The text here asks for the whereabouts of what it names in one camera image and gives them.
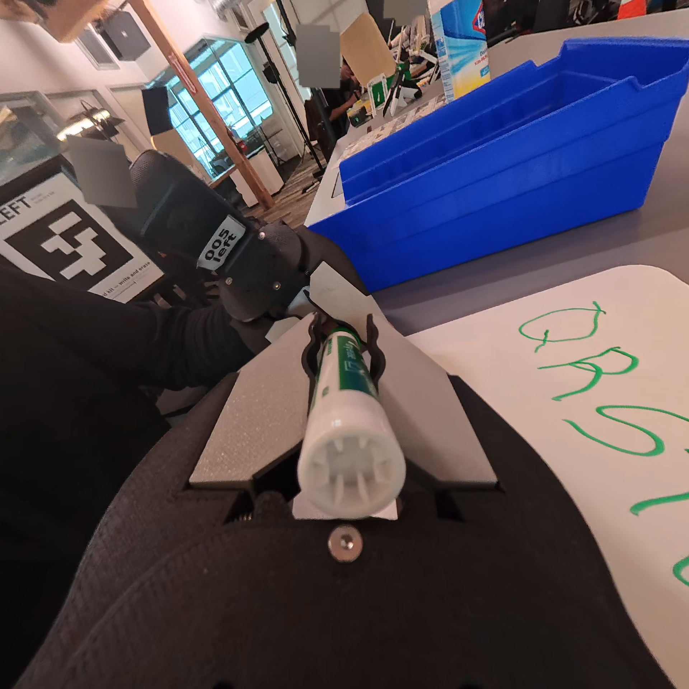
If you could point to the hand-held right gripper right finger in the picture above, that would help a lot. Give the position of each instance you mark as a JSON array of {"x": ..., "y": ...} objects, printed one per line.
[{"x": 436, "y": 430}]

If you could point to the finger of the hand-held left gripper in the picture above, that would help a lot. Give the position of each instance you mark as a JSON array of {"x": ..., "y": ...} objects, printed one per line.
[
  {"x": 336, "y": 290},
  {"x": 285, "y": 328}
]

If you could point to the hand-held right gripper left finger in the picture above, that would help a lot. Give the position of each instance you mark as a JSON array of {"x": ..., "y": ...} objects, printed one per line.
[{"x": 253, "y": 430}]

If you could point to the green whiteboard marker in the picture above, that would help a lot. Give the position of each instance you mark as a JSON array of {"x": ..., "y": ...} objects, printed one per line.
[{"x": 350, "y": 430}]

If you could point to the white whiteboard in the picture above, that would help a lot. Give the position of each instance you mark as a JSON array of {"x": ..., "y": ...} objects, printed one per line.
[{"x": 592, "y": 484}]

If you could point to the person's left forearm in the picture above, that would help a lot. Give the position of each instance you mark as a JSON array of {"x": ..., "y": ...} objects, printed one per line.
[{"x": 107, "y": 333}]

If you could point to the black softbox light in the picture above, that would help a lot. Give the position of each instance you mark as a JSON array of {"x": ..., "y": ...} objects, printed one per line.
[{"x": 158, "y": 110}]

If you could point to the black and white tag sign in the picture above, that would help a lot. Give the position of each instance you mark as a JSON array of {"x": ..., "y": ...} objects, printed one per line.
[{"x": 70, "y": 247}]

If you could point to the large window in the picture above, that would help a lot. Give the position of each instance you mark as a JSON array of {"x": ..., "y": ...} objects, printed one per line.
[{"x": 226, "y": 80}]

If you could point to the row of printed papers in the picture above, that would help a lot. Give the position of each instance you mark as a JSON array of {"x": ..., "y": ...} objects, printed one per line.
[{"x": 387, "y": 129}]

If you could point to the blue plastic bin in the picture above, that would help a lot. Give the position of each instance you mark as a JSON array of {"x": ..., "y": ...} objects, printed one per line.
[{"x": 484, "y": 188}]

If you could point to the person's dark clothing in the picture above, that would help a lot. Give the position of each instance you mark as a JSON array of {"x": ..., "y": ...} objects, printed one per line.
[{"x": 54, "y": 484}]

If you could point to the wipes canister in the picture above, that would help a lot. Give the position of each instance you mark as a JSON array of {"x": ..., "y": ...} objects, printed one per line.
[{"x": 463, "y": 54}]

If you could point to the orange traffic cone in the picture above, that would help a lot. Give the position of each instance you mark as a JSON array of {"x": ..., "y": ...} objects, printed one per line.
[{"x": 635, "y": 8}]

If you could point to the wooden post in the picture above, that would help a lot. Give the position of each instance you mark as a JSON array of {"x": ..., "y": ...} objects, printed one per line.
[{"x": 215, "y": 124}]

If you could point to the black wall speaker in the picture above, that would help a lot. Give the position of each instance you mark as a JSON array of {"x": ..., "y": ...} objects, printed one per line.
[{"x": 125, "y": 35}]

